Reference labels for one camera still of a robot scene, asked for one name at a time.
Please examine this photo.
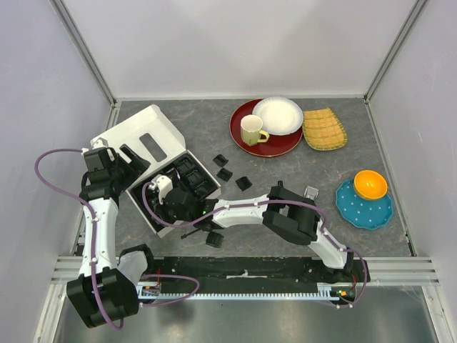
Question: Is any black cleaning brush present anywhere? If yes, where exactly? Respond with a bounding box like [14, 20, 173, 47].
[181, 229, 201, 239]

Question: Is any white clipper kit box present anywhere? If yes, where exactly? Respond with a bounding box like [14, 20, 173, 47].
[91, 104, 221, 237]

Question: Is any black comb guard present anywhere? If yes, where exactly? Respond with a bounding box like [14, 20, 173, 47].
[216, 168, 233, 182]
[206, 232, 224, 249]
[213, 154, 229, 167]
[236, 176, 252, 192]

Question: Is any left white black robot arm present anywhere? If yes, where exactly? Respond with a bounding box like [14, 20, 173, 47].
[66, 145, 157, 329]

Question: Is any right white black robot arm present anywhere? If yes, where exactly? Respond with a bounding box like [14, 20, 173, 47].
[141, 176, 353, 282]

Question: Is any black silver hair clipper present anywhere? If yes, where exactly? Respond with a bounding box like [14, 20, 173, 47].
[303, 186, 319, 201]

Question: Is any yellow-green mug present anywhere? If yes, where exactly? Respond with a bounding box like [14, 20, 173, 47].
[241, 114, 270, 146]

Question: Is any red round plate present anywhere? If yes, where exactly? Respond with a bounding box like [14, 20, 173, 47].
[229, 99, 303, 157]

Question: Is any white paper plate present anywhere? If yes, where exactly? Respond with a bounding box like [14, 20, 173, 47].
[252, 96, 303, 136]

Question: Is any woven bamboo tray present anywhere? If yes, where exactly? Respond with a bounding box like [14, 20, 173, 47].
[302, 108, 348, 151]

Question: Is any blue dotted plate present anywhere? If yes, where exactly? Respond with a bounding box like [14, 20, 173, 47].
[336, 179, 394, 231]

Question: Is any orange bowl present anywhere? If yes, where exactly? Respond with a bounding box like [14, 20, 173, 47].
[353, 169, 388, 201]

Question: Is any white cable duct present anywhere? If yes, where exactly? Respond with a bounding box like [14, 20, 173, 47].
[136, 282, 356, 302]

